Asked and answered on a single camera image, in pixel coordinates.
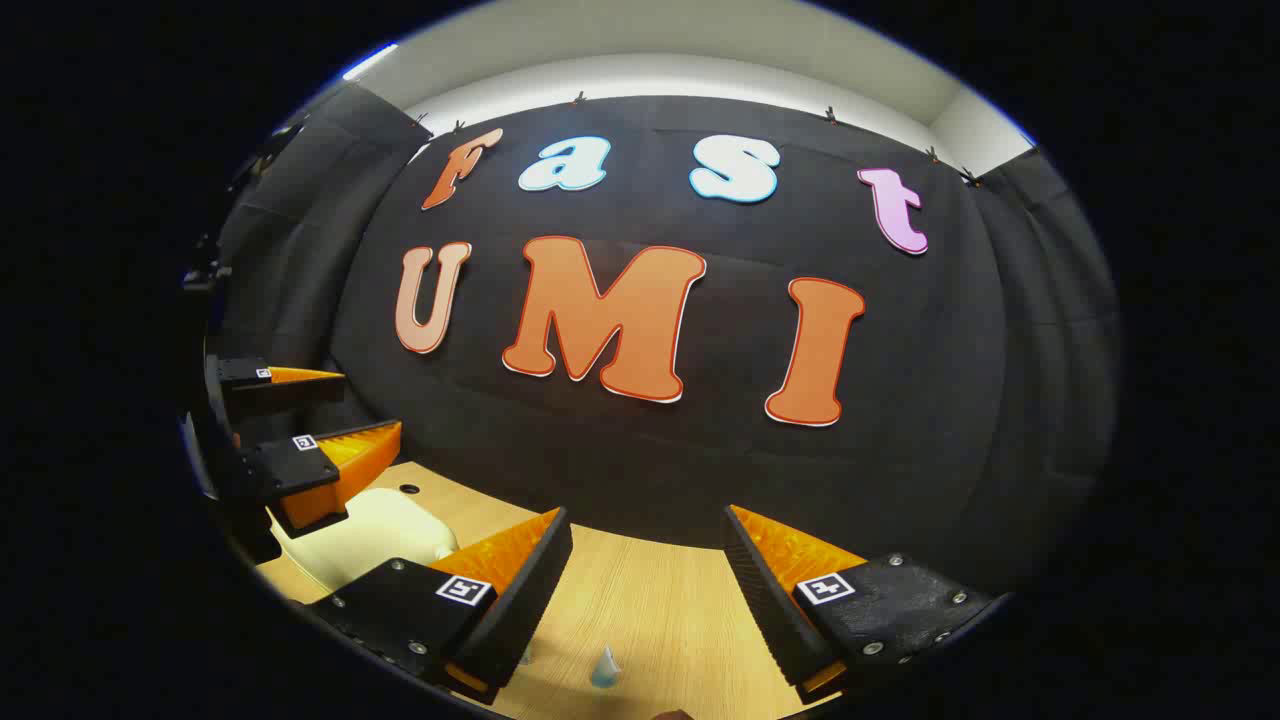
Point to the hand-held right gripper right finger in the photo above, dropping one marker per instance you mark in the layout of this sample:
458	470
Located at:
765	600

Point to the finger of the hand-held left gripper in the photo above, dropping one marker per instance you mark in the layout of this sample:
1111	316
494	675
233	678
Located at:
290	465
300	392

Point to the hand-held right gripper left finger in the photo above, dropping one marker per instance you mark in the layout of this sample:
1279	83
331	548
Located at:
530	590

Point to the pale yellow suitcase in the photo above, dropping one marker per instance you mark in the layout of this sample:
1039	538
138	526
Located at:
370	530

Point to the blue skin care tube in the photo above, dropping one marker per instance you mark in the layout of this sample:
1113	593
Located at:
606	672

